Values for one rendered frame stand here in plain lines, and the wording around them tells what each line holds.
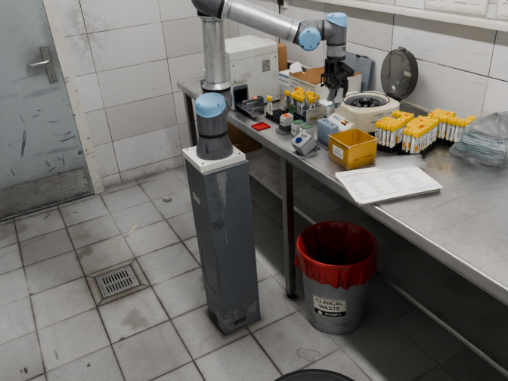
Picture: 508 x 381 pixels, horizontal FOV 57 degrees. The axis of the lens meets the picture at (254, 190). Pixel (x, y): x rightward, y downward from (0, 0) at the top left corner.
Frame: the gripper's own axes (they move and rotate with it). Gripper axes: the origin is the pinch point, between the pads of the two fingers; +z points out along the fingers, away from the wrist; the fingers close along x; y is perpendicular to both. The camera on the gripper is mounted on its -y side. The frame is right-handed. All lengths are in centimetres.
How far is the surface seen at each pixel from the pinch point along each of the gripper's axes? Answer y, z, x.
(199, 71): -85, 26, -174
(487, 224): 27, 18, 69
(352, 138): 5.2, 10.8, 10.5
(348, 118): -10.3, 9.0, -0.8
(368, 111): -11.4, 4.8, 8.1
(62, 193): 28, 93, -211
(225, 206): 45, 35, -25
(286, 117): 3.5, 8.6, -23.3
